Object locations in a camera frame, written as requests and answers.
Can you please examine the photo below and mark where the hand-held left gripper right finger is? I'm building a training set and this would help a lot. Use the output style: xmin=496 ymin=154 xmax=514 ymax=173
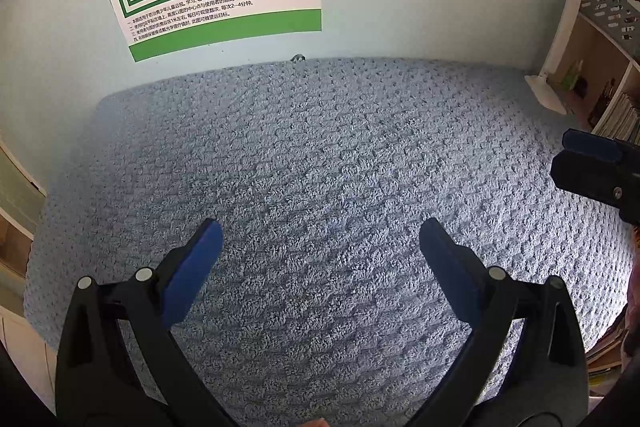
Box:
xmin=419 ymin=217 xmax=590 ymax=427

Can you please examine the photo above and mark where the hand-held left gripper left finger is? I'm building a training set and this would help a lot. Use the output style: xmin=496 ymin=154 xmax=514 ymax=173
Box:
xmin=55 ymin=218 xmax=236 ymax=427

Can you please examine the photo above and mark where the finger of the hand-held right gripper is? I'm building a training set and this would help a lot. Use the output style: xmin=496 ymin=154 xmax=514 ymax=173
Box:
xmin=561 ymin=129 xmax=640 ymax=162
xmin=551 ymin=152 xmax=640 ymax=225

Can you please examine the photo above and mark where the row of books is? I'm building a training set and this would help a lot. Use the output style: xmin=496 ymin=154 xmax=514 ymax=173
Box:
xmin=592 ymin=92 xmax=640 ymax=142

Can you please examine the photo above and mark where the white desk lamp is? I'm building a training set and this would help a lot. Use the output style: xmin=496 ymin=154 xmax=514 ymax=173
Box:
xmin=524 ymin=0 xmax=583 ymax=115

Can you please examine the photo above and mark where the green bottle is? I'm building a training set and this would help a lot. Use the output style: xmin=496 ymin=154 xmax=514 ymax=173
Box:
xmin=562 ymin=59 xmax=583 ymax=90

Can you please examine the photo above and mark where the wooden bookshelf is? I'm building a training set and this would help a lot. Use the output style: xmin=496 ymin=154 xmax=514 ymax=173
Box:
xmin=565 ymin=7 xmax=640 ymax=393

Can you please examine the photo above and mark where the blue fluffy blanket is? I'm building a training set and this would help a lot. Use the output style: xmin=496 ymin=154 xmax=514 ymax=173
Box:
xmin=22 ymin=57 xmax=636 ymax=427

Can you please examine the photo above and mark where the pale wooden cabinet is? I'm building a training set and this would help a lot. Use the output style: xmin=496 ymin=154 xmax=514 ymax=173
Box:
xmin=0 ymin=142 xmax=48 ymax=358

